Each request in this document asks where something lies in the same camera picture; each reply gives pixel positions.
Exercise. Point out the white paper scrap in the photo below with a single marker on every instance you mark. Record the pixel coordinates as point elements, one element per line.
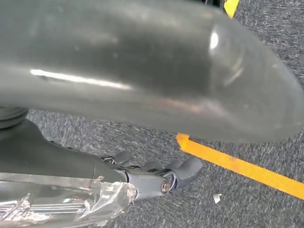
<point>217,198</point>

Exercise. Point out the yellow floor tape square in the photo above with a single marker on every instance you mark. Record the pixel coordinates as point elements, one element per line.
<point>237,166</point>

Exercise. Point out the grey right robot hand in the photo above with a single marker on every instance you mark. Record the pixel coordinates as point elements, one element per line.
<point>118,47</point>

